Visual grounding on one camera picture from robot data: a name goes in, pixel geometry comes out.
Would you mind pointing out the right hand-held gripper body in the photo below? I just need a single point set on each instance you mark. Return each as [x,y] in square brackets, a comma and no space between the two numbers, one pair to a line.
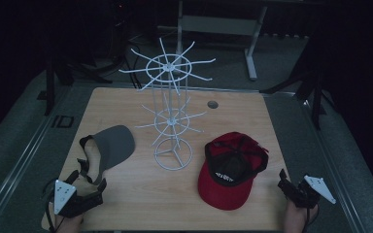
[319,187]

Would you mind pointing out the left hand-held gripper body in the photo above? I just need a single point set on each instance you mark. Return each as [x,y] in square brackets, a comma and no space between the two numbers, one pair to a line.
[63,195]

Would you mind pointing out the grey baseball cap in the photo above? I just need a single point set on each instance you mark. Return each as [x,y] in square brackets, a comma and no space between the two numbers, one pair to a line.
[116,142]

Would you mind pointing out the red baseball cap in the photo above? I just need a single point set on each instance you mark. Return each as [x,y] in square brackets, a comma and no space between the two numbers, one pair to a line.
[226,194]

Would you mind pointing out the person's left hand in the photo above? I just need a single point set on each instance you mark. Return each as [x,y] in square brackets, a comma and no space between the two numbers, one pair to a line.
[66,225]

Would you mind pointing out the person's right hand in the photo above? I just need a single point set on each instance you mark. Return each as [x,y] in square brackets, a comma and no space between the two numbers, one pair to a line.
[299,220]

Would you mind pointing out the black metal stand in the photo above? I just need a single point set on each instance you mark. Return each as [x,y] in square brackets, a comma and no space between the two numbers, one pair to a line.
[50,87]
[317,97]

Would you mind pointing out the grey round table grommet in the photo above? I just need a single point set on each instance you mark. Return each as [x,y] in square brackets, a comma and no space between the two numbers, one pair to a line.
[212,104]

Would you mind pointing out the black floor bracket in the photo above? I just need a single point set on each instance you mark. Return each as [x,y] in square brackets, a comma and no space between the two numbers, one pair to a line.
[54,121]

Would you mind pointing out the white metal desk frame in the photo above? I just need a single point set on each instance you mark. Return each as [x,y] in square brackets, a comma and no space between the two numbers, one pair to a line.
[220,25]

